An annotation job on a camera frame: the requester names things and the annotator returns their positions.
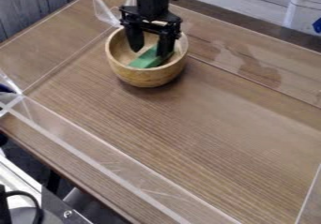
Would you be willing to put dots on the green rectangular block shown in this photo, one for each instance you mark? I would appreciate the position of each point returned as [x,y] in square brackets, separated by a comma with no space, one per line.
[149,59]

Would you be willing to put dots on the clear acrylic corner bracket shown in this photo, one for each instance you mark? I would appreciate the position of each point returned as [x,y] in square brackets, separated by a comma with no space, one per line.
[106,14]

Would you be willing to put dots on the metal bracket with screw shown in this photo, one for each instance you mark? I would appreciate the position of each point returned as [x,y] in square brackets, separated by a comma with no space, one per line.
[58,212]

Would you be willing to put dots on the white bucket in background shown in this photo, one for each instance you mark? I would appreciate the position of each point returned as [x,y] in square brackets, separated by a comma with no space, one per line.
[304,16]

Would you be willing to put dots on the brown wooden bowl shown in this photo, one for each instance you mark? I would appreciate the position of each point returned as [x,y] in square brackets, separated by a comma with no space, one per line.
[143,77]

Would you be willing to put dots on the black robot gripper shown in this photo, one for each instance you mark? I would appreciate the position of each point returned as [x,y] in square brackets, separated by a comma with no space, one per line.
[150,16]

